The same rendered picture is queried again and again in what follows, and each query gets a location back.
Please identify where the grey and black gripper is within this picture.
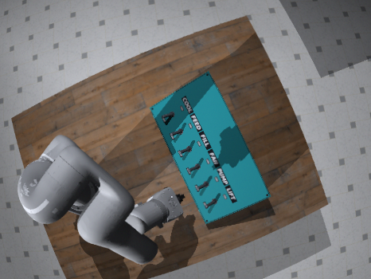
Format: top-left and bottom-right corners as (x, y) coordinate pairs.
(147, 187), (185, 224)

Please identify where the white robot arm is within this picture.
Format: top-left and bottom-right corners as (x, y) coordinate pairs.
(18, 135), (167, 264)

